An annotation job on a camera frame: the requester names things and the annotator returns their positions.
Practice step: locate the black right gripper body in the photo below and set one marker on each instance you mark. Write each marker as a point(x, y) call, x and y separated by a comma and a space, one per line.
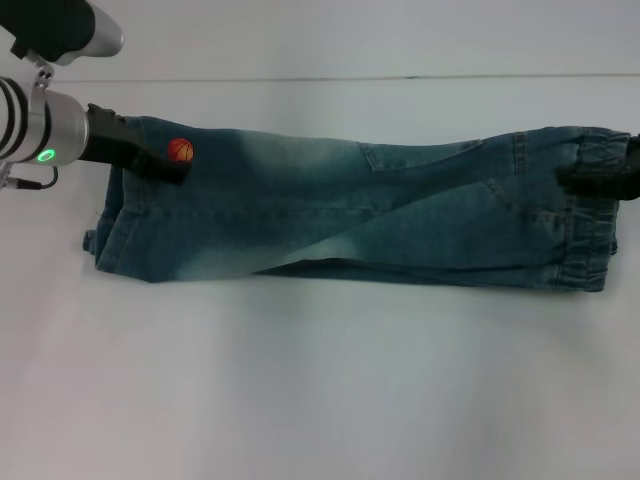
point(632, 165)

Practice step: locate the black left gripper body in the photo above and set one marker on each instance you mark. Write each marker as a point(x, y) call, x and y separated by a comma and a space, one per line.
point(110, 140)

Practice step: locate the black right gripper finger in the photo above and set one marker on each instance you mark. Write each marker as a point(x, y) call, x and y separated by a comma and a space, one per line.
point(595, 182)

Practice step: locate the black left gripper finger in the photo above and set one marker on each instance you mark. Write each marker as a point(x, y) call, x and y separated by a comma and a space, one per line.
point(165, 167)

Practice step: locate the blue denim shorts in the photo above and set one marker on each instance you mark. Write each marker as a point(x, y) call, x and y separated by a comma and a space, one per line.
point(350, 225)

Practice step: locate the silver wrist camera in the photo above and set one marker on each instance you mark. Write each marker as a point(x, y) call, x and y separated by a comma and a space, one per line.
point(102, 35)

